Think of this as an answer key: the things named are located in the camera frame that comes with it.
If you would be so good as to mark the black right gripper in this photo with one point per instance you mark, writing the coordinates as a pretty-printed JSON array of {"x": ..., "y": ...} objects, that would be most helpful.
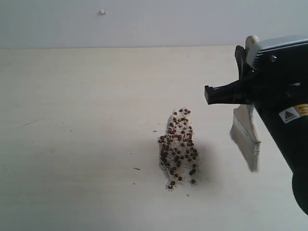
[{"x": 276, "y": 84}]

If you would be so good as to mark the white paint brush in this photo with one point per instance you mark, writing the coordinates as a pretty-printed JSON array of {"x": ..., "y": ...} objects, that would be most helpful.
[{"x": 244, "y": 131}]

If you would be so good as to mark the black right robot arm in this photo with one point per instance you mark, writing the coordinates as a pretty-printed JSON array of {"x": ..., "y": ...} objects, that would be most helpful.
[{"x": 288, "y": 126}]

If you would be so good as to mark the beans and rice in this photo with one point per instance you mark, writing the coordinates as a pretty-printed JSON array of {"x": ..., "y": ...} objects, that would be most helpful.
[{"x": 178, "y": 157}]

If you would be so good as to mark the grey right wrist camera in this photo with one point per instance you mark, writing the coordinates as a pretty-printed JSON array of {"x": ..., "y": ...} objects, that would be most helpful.
[{"x": 277, "y": 49}]

